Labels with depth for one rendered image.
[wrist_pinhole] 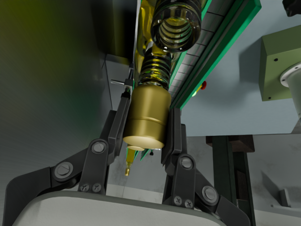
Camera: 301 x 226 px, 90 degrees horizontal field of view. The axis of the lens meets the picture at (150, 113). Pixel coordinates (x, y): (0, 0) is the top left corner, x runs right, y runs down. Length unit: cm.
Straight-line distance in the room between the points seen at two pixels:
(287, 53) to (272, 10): 12
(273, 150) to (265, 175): 47
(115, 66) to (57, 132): 34
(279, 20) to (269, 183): 309
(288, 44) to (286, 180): 307
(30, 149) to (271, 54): 59
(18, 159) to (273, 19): 64
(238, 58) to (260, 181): 298
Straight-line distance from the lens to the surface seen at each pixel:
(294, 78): 63
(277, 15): 61
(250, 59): 70
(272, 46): 60
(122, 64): 53
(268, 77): 65
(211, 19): 41
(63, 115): 26
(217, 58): 36
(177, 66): 37
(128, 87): 46
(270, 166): 354
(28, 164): 23
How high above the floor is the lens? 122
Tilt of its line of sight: 26 degrees down
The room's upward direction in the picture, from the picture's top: 171 degrees counter-clockwise
